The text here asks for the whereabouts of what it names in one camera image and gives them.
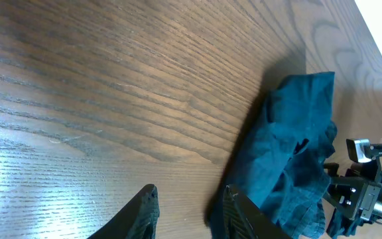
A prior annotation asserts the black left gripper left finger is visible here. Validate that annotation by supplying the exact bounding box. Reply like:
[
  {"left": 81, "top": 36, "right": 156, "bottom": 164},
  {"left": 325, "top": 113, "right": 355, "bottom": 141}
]
[{"left": 88, "top": 184, "right": 160, "bottom": 239}]

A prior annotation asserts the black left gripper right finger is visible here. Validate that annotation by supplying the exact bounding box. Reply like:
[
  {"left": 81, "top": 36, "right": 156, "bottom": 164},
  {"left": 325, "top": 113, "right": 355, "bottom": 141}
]
[{"left": 222, "top": 185, "right": 291, "bottom": 239}]

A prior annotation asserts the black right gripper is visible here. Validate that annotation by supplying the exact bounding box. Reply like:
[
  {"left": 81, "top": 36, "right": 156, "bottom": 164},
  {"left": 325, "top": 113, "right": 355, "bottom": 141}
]
[{"left": 323, "top": 162, "right": 381, "bottom": 220}]

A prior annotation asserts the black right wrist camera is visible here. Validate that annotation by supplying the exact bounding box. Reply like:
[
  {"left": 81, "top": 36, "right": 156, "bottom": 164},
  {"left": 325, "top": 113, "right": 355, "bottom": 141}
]
[{"left": 346, "top": 139, "right": 382, "bottom": 183}]

